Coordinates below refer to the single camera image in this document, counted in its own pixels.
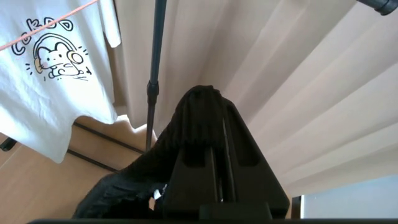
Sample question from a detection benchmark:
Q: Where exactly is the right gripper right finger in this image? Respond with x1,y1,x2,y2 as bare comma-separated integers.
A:
216,96,290,219

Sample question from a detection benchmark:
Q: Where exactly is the beige curtain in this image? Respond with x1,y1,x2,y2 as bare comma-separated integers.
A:
105,0,398,200

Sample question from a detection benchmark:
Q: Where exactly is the pink clothes hanger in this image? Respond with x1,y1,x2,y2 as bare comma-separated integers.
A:
0,0,100,52

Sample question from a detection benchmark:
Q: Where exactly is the black knit garment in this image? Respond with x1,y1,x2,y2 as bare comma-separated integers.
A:
73,84,224,219

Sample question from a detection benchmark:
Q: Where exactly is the white printed t-shirt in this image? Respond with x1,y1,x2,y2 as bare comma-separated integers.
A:
0,0,122,164

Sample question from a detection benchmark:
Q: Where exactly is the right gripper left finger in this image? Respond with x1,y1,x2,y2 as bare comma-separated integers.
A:
163,146,224,219

